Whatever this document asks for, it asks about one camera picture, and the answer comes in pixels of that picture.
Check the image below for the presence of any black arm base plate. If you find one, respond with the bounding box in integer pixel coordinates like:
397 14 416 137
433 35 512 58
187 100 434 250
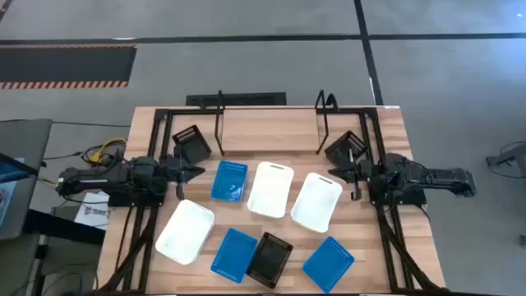
367 180 427 206
107 180 168 208

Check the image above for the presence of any black cable bundle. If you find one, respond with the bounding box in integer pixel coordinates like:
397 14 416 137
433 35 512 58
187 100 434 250
43 141 127 168

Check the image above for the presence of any black mat with striped edge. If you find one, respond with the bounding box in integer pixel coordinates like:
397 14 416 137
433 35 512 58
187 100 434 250
0 44 138 90

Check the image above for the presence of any black metal rig frame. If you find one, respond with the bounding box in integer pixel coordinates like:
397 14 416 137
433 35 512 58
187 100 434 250
96 107 449 295

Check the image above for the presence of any blue screen panel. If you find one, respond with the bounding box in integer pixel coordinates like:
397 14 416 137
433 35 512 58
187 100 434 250
0 157 26 227

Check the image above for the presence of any printed white paper sheet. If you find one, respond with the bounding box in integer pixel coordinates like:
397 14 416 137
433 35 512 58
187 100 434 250
73 192 112 231

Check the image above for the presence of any black beam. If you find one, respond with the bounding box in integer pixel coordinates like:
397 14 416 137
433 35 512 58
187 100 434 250
22 209 106 247

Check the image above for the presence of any black plastic basket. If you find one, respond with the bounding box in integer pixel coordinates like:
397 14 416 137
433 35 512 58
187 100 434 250
323 130 370 168
245 231 294 289
171 124 213 165

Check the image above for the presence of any black perforated metal panel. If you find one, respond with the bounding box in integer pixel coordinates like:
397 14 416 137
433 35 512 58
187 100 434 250
185 91 288 107

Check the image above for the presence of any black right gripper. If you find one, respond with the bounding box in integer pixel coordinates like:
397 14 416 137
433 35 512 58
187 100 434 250
327 159 373 187

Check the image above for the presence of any blue plastic basket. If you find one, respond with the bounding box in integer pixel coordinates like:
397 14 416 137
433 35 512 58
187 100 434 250
210 160 249 204
210 228 259 284
302 235 356 294

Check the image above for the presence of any white plastic basket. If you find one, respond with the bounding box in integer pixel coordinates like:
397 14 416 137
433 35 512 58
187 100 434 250
290 172 344 234
246 161 295 219
155 199 216 266

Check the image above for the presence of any yellow cable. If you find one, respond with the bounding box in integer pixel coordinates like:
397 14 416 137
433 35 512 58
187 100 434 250
88 137 128 164

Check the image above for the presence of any grey chair base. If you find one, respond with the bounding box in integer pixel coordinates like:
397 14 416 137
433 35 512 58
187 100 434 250
486 141 526 180

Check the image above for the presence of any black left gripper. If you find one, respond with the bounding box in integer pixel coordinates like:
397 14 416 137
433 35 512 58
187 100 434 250
164 155 206 187

